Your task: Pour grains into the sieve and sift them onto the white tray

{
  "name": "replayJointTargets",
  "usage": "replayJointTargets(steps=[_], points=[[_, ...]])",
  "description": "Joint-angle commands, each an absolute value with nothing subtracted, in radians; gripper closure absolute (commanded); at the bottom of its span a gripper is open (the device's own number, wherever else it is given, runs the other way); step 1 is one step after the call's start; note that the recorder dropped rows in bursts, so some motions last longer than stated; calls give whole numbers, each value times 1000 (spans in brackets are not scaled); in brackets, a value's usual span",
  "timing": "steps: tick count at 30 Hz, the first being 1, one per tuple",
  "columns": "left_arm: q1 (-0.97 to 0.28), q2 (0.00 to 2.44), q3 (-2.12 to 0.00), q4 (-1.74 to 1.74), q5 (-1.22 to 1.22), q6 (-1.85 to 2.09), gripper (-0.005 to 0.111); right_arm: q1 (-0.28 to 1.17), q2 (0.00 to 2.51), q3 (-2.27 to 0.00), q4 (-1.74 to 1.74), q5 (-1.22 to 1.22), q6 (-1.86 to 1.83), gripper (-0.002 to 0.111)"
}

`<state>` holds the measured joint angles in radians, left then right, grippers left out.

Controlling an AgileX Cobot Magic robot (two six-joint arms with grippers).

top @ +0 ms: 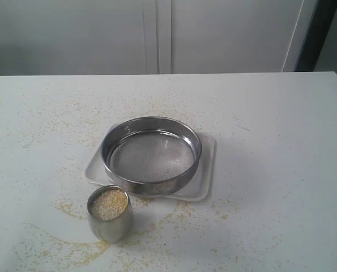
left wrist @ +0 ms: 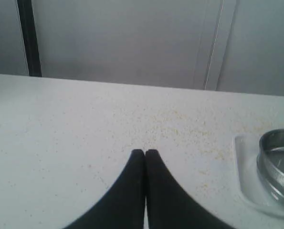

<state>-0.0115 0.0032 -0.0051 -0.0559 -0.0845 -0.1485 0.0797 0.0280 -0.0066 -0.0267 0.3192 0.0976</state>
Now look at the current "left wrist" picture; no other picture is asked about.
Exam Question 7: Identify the white rectangular plastic tray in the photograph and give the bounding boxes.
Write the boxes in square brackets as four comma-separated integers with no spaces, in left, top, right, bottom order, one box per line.
[232,135,284,219]

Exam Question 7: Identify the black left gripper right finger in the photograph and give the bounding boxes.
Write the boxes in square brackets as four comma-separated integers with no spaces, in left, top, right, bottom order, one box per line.
[145,149,231,229]

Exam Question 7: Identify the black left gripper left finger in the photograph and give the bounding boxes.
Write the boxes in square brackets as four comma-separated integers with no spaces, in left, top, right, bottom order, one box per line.
[66,149,145,229]

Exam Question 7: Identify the round steel sieve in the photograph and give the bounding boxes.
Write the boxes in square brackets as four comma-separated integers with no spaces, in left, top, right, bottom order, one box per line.
[257,129,284,206]

